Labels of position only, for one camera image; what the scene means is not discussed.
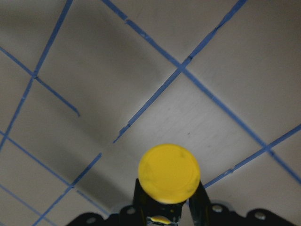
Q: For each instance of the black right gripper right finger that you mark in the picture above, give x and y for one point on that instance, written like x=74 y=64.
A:
x=199 y=205

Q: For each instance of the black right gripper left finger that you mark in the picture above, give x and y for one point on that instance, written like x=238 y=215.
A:
x=138 y=200

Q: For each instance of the yellow push button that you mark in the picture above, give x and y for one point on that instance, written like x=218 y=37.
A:
x=168 y=175

